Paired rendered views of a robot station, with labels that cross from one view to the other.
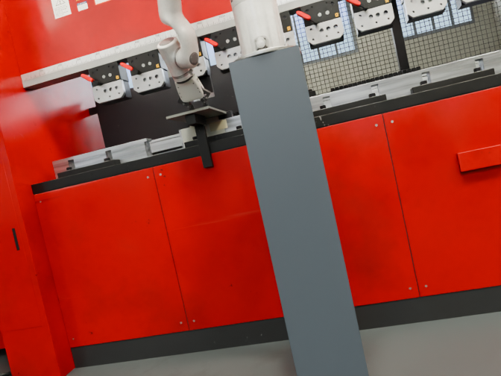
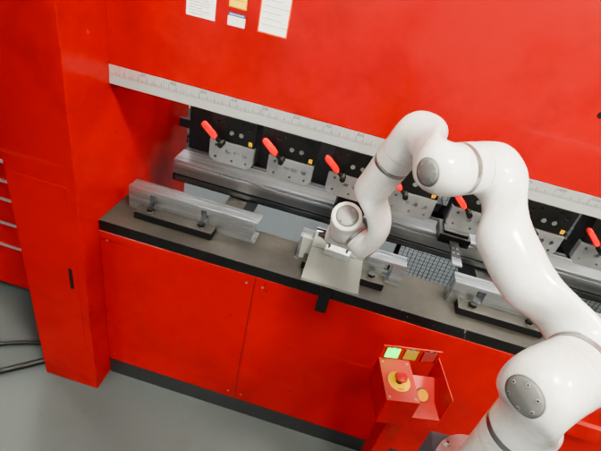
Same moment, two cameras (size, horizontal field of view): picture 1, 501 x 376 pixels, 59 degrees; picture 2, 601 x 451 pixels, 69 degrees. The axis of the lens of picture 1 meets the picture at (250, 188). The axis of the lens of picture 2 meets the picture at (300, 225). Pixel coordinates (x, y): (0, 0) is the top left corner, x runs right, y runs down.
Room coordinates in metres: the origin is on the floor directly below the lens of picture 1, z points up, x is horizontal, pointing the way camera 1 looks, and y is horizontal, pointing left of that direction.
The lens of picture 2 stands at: (0.75, 0.44, 1.88)
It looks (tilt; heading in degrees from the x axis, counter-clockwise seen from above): 34 degrees down; 353
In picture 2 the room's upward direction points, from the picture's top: 14 degrees clockwise
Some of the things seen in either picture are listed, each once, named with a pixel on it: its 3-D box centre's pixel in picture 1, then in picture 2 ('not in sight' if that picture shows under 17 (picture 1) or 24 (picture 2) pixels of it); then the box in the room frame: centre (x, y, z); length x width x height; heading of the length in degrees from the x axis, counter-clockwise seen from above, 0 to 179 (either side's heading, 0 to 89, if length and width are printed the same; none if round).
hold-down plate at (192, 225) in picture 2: (89, 169); (175, 222); (2.09, 0.72, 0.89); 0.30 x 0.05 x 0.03; 78
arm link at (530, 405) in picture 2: not in sight; (538, 401); (1.19, -0.09, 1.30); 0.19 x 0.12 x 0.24; 118
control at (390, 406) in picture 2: not in sight; (409, 386); (1.61, -0.14, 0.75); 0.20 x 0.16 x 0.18; 91
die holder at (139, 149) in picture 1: (103, 160); (195, 210); (2.13, 0.65, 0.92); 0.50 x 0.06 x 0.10; 78
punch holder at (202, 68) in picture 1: (190, 61); (353, 170); (2.02, 0.14, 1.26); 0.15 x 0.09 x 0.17; 78
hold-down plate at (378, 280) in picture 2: (218, 138); (342, 271); (1.95, 0.09, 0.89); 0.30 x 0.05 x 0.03; 78
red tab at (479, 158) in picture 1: (479, 158); (579, 429); (1.64, -0.85, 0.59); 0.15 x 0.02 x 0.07; 78
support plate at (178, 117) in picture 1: (197, 115); (334, 261); (1.87, 0.15, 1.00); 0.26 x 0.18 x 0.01; 168
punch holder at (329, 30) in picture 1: (323, 24); (537, 222); (1.89, -0.44, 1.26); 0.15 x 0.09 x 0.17; 78
